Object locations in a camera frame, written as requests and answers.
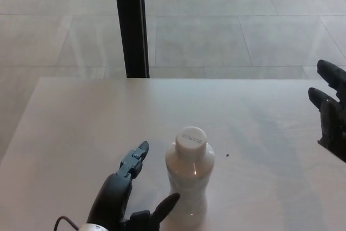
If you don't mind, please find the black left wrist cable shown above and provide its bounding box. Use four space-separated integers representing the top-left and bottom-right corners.
55 215 82 231

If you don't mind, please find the white plastic bottle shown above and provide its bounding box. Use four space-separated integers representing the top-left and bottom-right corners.
165 142 216 222

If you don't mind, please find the white screw cap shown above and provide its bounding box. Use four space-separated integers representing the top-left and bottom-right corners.
175 126 207 157

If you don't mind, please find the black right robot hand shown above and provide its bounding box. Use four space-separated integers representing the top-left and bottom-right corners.
308 59 346 164

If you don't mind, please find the black vertical window post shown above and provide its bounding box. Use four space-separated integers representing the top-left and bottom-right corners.
112 0 150 78

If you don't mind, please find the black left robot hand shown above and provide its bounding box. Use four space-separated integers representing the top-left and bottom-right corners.
85 141 181 231

